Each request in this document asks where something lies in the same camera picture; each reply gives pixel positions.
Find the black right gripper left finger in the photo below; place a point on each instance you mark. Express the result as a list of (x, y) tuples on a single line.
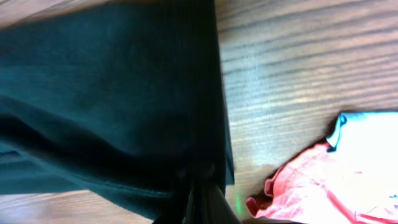
[(180, 207)]

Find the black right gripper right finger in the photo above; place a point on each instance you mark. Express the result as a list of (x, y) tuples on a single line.
[(211, 207)]

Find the black t-shirt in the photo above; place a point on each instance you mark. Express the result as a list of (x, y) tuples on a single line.
[(123, 99)]

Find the red shirt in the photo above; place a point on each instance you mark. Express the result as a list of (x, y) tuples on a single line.
[(349, 185)]

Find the light blue shirt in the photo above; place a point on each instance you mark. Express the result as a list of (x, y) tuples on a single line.
[(364, 129)]

